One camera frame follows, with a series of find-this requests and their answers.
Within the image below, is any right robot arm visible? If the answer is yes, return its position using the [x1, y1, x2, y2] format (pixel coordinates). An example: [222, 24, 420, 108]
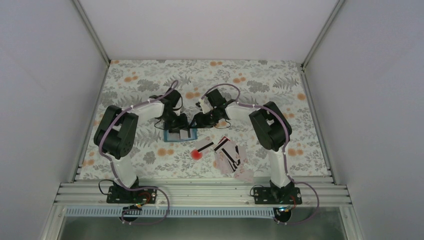
[189, 89, 295, 204]

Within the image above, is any floral table mat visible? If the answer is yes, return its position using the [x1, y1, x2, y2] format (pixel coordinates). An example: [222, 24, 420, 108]
[93, 59, 328, 179]

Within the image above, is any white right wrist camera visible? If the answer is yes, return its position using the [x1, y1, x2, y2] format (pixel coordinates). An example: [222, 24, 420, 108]
[195, 98, 211, 114]

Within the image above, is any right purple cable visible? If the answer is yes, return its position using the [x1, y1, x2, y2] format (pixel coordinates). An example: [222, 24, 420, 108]
[200, 82, 320, 227]

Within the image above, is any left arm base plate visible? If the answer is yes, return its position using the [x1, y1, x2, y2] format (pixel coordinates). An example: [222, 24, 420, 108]
[106, 186, 157, 205]

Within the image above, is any black striped card pile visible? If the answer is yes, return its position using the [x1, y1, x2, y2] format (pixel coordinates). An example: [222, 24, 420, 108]
[194, 136, 248, 175]

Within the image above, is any teal card holder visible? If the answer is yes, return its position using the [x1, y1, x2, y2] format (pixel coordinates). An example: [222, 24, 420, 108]
[163, 122, 198, 143]

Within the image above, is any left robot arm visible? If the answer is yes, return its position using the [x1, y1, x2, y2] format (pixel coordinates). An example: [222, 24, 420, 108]
[93, 88, 192, 203]

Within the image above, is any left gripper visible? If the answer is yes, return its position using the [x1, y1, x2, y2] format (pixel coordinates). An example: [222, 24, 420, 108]
[161, 111, 190, 133]

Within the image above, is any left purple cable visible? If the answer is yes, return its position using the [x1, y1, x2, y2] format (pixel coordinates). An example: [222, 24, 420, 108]
[97, 79, 171, 226]

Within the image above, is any purple cable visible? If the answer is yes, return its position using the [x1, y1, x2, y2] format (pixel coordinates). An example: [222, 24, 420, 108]
[200, 82, 320, 227]
[97, 79, 171, 226]

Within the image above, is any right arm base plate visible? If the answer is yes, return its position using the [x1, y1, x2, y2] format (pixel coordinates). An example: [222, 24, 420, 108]
[251, 186, 303, 205]

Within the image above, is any aluminium rail frame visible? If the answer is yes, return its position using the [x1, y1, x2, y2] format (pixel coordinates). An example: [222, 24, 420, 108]
[54, 177, 352, 207]

